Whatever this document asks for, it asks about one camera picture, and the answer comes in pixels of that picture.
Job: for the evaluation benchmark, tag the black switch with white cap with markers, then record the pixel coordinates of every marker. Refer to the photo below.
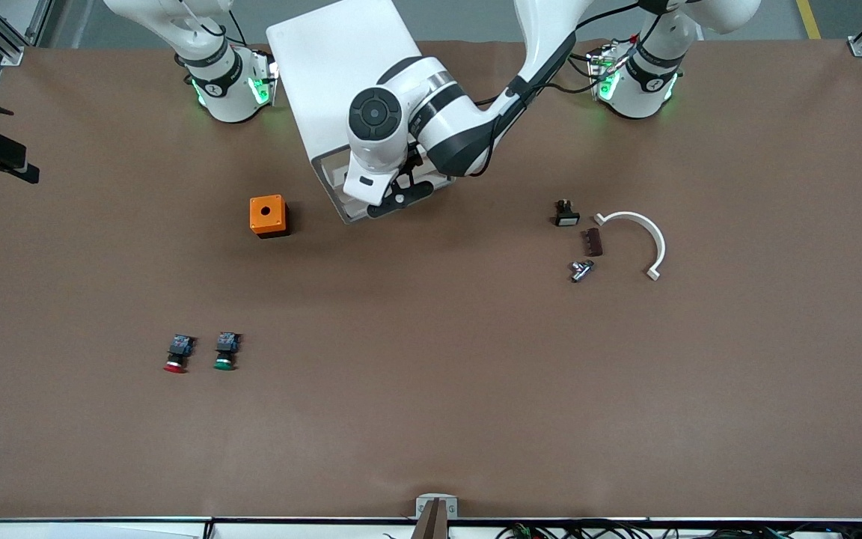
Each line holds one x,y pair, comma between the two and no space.
566,215

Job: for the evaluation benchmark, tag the green push button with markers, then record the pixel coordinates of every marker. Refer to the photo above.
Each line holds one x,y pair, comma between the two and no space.
226,350

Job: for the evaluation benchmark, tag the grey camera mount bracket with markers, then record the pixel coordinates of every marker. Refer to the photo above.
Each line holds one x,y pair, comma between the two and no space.
435,513

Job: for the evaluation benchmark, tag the chrome metal tee fitting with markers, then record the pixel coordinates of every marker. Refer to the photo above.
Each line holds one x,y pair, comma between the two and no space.
581,270

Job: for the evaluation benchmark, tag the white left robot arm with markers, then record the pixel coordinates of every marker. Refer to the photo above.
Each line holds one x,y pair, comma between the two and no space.
543,30

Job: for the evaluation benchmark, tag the orange box with hole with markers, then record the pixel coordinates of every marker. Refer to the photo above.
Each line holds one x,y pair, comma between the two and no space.
266,213

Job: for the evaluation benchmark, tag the red push button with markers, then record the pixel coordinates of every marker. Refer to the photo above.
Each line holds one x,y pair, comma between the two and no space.
176,352

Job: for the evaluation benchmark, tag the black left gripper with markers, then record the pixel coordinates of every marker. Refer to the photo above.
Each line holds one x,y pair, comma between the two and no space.
414,158

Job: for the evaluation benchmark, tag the brown table mat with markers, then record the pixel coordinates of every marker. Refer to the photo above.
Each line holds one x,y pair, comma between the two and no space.
431,359

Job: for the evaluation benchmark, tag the small brown ribbed block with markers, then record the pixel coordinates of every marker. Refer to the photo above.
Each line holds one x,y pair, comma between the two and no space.
594,242

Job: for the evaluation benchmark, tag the white curved plastic clamp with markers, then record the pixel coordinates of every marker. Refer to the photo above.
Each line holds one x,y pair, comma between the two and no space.
655,239

